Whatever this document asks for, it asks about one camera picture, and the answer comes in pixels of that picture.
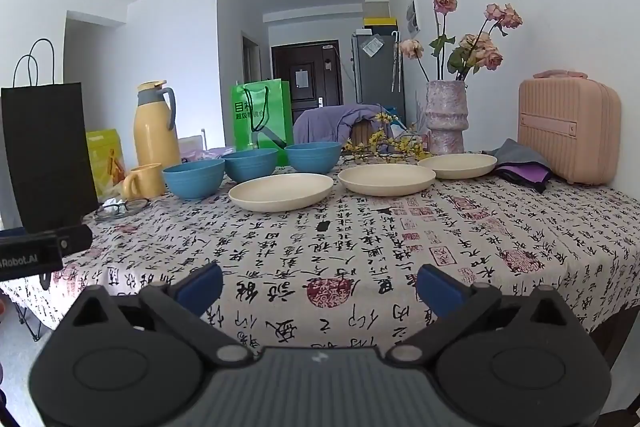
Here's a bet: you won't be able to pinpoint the purple cloth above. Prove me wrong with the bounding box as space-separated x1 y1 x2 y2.
495 162 552 194

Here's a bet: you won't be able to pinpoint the yellow snack packet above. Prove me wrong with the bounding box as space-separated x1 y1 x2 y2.
86 128 127 202

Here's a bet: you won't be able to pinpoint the dark brown entrance door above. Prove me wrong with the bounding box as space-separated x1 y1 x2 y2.
271 41 344 112

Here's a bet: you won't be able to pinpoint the grey cloth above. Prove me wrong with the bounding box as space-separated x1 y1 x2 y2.
482 138 551 172

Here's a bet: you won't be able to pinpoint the white folded umbrella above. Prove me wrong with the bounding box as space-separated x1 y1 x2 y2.
391 32 403 92

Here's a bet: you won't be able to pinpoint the interior room door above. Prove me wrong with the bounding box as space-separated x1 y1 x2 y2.
242 31 261 84

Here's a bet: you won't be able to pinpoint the cream plate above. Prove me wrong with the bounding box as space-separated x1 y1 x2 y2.
228 173 334 213
417 153 498 180
338 163 437 196

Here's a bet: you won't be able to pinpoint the calligraphy print tablecloth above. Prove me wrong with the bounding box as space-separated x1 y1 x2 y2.
0 151 640 358

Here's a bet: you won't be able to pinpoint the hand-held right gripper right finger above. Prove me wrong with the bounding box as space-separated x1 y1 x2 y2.
390 264 578 365

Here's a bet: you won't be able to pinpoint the wooden chair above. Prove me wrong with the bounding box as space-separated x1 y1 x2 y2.
350 119 382 146

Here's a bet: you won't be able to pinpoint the yellow blossom branch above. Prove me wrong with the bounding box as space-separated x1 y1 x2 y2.
344 112 433 166

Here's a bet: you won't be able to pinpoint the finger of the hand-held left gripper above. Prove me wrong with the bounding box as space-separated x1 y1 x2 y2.
53 224 94 256

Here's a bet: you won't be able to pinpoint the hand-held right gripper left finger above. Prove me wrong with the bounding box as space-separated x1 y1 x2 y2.
62 263 256 368

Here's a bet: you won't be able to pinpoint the yellow thermos jug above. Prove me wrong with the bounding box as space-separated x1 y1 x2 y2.
133 80 182 171

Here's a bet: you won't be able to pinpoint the purple plastic bag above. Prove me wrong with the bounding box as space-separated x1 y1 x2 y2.
180 147 236 164

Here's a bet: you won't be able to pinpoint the black paper bag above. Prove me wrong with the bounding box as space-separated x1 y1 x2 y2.
0 38 99 232

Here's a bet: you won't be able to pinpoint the dried grey sprigs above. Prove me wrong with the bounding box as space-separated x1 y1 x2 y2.
414 92 429 132

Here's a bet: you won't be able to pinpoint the pink textured vase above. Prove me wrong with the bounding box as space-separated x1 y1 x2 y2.
425 80 471 155

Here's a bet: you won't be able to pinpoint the yellow mug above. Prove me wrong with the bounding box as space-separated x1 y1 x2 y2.
121 163 167 201

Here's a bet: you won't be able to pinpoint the clear desk organizer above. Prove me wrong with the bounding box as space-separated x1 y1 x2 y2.
400 127 431 152

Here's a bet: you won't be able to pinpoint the paper sheet on refrigerator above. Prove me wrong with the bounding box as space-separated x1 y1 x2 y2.
361 36 386 58

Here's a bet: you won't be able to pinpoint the pink ribbed hard case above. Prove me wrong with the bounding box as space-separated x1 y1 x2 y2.
517 70 622 186

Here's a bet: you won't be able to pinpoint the grey refrigerator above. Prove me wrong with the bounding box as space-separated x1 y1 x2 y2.
351 31 407 118

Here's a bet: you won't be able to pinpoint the purple jacket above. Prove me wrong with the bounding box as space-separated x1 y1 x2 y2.
293 103 396 148

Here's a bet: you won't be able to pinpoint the green shopping bag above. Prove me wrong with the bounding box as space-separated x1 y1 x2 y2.
229 79 294 168

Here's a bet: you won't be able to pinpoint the eyeglasses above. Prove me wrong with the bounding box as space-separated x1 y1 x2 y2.
94 199 151 222

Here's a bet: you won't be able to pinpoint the blue bowl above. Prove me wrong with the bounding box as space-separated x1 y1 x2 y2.
285 142 342 175
162 158 226 201
221 148 278 184

